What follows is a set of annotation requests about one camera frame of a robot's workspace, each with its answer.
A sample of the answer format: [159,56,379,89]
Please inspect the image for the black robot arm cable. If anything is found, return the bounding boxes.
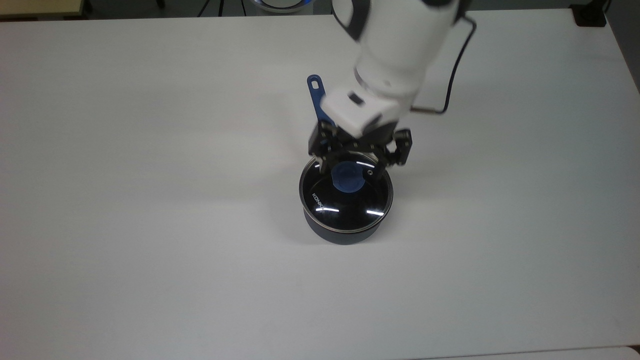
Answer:
[410,15,477,116]

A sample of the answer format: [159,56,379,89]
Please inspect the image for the black clamp mount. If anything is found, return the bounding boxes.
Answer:
[570,0,613,28]

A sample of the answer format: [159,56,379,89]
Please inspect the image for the black tripod legs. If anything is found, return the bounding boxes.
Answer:
[197,0,226,18]

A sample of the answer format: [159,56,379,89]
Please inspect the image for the glass lid with blue knob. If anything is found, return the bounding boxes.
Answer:
[299,152,394,234]

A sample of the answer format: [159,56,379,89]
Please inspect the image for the dark saucepan with blue handle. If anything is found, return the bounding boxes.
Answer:
[299,75,394,246]

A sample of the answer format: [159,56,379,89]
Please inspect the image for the beige wooden board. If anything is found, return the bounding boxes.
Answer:
[0,0,93,21]

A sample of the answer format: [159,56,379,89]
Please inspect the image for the round white blue device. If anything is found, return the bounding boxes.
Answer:
[242,0,313,14]

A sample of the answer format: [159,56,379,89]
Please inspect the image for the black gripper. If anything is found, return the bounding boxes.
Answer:
[307,121,414,174]

